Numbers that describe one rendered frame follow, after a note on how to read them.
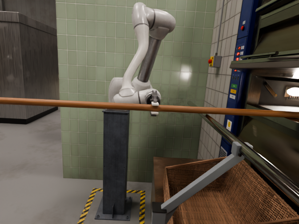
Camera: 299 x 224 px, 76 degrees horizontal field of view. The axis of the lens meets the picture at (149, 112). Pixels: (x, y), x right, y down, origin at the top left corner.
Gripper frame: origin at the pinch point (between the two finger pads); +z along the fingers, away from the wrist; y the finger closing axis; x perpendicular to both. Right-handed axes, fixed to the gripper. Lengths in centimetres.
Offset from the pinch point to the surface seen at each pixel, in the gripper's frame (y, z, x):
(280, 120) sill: 3, -1, -60
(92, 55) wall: -27, -127, 61
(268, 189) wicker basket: 35, 6, -56
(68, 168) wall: 106, -127, 90
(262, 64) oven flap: -22, 0, -45
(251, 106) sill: 2, -29, -60
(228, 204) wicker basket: 60, -15, -50
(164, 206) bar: 23.0, 35.3, -2.8
